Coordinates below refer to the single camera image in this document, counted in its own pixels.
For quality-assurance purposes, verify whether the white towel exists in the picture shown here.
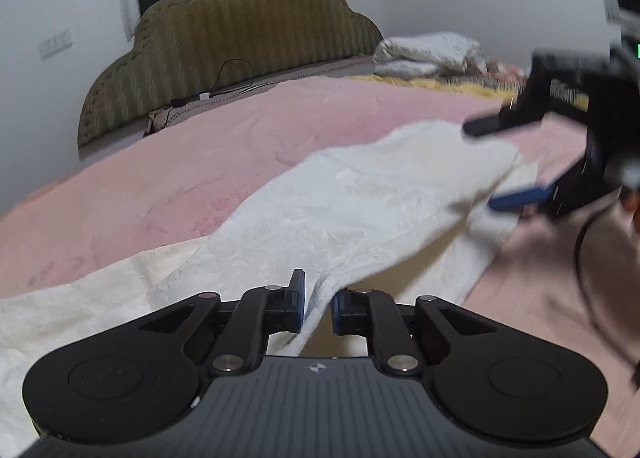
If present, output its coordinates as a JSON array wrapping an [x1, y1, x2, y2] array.
[[0, 120, 541, 458]]

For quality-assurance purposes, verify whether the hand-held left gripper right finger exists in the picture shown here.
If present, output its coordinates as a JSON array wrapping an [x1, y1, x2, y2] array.
[[331, 288, 501, 379]]

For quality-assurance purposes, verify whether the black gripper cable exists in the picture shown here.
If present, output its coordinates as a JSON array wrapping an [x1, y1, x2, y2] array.
[[574, 195, 640, 370]]

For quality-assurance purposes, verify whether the white pillow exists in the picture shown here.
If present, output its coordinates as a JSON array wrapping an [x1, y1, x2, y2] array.
[[372, 32, 488, 79]]

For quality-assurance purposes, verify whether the black charging cable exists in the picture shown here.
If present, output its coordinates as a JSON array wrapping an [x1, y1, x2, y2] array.
[[170, 59, 257, 107]]

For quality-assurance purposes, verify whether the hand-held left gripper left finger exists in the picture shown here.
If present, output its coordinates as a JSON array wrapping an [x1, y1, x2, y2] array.
[[137, 269, 307, 378]]

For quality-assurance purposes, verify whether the olive padded headboard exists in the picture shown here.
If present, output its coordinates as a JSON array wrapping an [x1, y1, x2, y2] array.
[[77, 0, 385, 149]]

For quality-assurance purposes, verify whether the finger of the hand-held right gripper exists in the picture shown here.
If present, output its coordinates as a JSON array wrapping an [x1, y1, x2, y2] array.
[[487, 182, 562, 213], [462, 110, 546, 139]]

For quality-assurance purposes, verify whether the pink blanket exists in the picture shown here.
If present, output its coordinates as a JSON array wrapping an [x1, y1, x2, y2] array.
[[0, 75, 640, 458]]

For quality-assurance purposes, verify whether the yellow blanket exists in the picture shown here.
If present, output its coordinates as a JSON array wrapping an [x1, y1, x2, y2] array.
[[350, 72, 588, 108]]

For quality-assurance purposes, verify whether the white wall switch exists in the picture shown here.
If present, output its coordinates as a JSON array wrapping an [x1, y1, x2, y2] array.
[[39, 29, 74, 61]]

